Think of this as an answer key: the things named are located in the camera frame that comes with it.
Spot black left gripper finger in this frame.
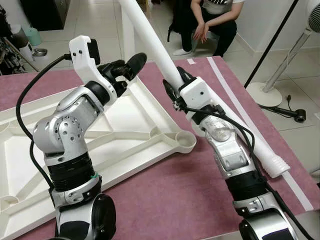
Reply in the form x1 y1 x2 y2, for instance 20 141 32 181
102 60 127 75
120 52 148 82

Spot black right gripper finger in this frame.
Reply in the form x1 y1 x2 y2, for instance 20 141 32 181
176 66 197 84
162 79 183 103

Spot white plastic table leg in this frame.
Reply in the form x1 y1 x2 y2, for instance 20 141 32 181
200 77 291 178
117 0 185 88
121 17 137 60

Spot white plastic table top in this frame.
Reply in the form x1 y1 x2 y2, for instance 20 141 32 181
0 75 197 240

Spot grey low stool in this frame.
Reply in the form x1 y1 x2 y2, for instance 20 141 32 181
192 32 218 51

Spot long white tape strip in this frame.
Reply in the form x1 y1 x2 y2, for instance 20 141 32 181
206 56 315 212

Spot seated person in white shirt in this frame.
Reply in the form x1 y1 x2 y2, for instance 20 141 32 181
167 0 246 57

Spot white standing fan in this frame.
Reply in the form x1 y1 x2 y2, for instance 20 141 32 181
246 0 320 107

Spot black cabinet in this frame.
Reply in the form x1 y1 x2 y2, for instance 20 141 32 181
20 0 71 31

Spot black slanted pole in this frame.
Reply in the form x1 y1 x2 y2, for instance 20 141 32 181
243 0 293 87

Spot pink table cloth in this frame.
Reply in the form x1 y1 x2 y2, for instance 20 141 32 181
0 56 317 240

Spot grey white canister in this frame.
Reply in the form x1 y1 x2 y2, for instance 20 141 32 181
11 24 33 61

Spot clothes rack with dark clothes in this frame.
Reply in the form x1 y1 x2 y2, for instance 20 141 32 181
0 5 31 76

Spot black hair dryer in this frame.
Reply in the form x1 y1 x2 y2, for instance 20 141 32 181
260 95 307 123

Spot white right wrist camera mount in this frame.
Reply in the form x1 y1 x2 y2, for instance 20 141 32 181
178 76 213 112

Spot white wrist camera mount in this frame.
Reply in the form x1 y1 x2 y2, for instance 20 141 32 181
68 35 112 91
178 76 213 112

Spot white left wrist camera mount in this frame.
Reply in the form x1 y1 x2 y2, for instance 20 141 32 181
68 35 112 91

